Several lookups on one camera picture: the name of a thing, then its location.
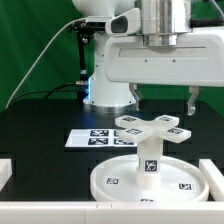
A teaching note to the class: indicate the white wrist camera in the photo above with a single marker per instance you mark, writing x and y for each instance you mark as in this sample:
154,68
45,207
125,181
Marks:
126,23

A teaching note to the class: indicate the black camera stand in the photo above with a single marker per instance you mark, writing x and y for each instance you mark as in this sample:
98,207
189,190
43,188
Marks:
85,31

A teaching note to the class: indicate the white fiducial marker sheet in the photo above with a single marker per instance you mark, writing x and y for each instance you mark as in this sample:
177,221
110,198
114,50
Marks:
94,138

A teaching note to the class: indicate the white cross-shaped table base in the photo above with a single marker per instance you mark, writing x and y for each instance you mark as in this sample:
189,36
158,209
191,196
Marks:
137,130

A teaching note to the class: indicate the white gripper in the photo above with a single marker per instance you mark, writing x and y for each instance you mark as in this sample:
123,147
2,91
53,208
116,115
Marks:
196,60

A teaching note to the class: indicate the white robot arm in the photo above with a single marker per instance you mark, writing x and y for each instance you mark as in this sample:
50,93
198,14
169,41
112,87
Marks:
158,42

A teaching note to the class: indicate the white round table top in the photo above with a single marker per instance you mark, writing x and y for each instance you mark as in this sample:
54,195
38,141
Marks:
166,180

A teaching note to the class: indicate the white fence frame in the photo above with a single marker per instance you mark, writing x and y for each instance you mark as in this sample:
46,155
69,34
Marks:
211,212

